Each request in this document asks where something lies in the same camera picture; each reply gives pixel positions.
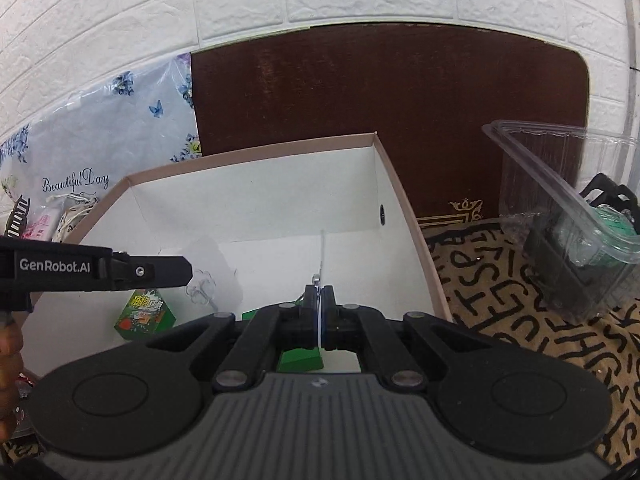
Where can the letter print table cloth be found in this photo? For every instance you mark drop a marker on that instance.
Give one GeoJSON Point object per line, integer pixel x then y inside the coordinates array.
{"type": "Point", "coordinates": [505, 285]}

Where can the floral plastic bag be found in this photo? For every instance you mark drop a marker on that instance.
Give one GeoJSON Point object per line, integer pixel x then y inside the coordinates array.
{"type": "Point", "coordinates": [115, 125]}

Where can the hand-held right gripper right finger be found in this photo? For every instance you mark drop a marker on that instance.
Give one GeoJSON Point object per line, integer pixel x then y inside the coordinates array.
{"type": "Point", "coordinates": [328, 307]}

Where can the dark brown wooden board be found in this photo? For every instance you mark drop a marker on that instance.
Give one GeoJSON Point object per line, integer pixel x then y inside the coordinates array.
{"type": "Point", "coordinates": [380, 110]}

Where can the plant print green box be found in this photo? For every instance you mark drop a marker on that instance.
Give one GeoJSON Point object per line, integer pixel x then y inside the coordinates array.
{"type": "Point", "coordinates": [145, 316]}

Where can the green plastic object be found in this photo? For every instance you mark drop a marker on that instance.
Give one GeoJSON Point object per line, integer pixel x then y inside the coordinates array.
{"type": "Point", "coordinates": [615, 222]}

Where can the pink white packet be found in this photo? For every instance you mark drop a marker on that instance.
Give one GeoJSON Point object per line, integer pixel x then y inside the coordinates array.
{"type": "Point", "coordinates": [42, 225]}

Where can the brown cardboard box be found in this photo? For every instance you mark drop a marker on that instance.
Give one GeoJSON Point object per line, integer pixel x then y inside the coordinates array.
{"type": "Point", "coordinates": [280, 200]}

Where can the person's left hand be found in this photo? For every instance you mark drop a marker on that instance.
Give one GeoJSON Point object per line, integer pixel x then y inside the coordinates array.
{"type": "Point", "coordinates": [9, 360]}

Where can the clear plastic container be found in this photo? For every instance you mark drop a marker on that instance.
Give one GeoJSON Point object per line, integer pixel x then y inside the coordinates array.
{"type": "Point", "coordinates": [565, 220]}

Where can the dark hair claw clip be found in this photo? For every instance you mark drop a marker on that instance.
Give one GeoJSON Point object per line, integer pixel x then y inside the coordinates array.
{"type": "Point", "coordinates": [17, 217]}

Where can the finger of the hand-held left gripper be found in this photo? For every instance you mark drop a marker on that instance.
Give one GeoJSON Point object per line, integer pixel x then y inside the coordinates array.
{"type": "Point", "coordinates": [150, 271]}

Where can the black plastic object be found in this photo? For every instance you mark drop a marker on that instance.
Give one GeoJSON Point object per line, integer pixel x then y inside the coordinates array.
{"type": "Point", "coordinates": [565, 270]}

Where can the long green box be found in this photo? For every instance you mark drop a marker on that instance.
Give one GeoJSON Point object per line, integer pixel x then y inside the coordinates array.
{"type": "Point", "coordinates": [300, 361]}

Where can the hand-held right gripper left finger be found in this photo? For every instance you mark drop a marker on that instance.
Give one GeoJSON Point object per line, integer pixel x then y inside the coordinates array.
{"type": "Point", "coordinates": [312, 307]}

